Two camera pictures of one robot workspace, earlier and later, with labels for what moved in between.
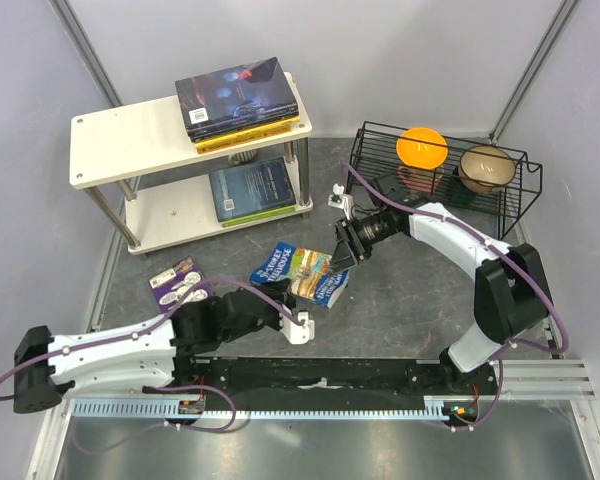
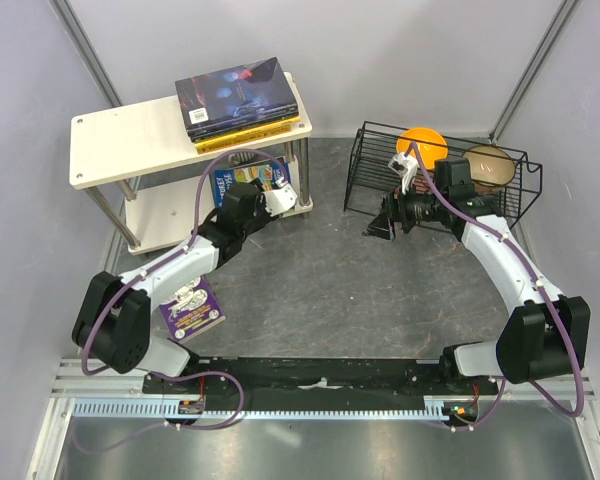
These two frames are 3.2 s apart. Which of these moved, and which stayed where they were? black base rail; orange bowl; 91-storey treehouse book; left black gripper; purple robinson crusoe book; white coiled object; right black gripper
Moved: right black gripper; 91-storey treehouse book; left black gripper
Stayed: purple robinson crusoe book; black base rail; white coiled object; orange bowl
